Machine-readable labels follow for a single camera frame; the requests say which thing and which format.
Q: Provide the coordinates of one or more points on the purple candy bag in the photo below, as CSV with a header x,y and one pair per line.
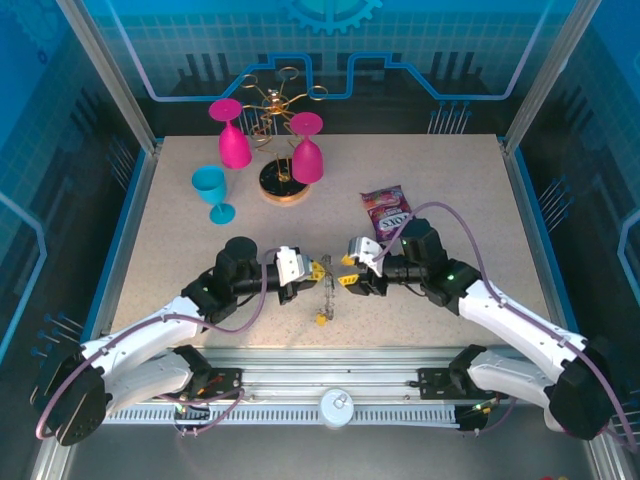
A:
x,y
385,200

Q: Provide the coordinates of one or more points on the white round can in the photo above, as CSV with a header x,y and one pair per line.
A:
x,y
336,407

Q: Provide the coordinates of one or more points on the aluminium front rail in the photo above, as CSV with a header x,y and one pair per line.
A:
x,y
325,365

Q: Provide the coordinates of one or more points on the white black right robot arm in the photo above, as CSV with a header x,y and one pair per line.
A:
x,y
520,320

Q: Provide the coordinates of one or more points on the yellow key tag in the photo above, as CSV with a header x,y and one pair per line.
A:
x,y
322,318

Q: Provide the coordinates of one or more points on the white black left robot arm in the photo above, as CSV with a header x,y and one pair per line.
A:
x,y
140,330

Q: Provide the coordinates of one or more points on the tall pink plastic goblet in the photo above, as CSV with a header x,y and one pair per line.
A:
x,y
234,150

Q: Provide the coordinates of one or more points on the short pink plastic goblet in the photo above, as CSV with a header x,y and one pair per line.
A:
x,y
306,162

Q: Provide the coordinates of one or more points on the blue plastic goblet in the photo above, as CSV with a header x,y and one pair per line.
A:
x,y
210,185

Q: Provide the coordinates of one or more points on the aluminium side rail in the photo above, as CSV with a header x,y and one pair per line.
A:
x,y
122,250
531,210

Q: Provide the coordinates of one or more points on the aluminium frame post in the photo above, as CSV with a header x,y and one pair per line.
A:
x,y
115,75
550,75

